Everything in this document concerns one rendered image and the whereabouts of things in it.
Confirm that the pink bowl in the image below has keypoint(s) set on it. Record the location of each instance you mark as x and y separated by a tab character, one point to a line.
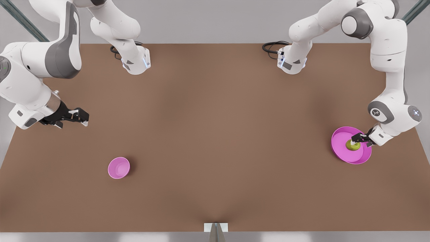
118	168

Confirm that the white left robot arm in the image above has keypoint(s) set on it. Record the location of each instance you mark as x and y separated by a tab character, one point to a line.
388	43

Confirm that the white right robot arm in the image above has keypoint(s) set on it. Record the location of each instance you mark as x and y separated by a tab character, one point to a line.
27	70

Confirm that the green apple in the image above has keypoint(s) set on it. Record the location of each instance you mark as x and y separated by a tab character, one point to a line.
352	147

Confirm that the white post foot plate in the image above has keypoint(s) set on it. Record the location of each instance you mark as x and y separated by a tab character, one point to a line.
207	227

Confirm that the silver frame post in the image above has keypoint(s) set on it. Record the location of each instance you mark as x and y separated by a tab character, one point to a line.
415	11
23	21
217	235

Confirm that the pink plate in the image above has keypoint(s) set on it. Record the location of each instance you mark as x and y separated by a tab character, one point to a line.
342	148

